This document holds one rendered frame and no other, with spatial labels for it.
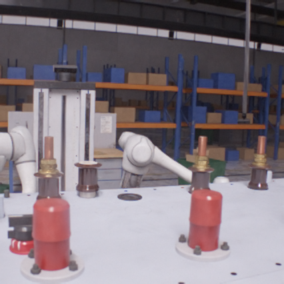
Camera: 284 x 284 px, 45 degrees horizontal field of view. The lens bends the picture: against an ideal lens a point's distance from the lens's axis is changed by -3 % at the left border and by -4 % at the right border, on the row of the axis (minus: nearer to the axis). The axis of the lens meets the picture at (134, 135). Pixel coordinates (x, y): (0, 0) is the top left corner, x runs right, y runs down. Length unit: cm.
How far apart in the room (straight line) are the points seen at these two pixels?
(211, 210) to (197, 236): 7
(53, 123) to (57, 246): 142
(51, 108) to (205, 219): 142
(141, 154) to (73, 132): 55
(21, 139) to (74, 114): 45
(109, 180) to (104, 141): 85
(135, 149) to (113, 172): 387
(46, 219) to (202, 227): 32
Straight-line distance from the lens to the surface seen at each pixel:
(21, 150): 169
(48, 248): 67
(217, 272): 73
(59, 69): 199
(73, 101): 204
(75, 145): 206
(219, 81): 1053
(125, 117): 934
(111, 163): 546
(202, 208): 76
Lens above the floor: 169
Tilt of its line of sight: 6 degrees down
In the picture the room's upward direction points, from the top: 2 degrees clockwise
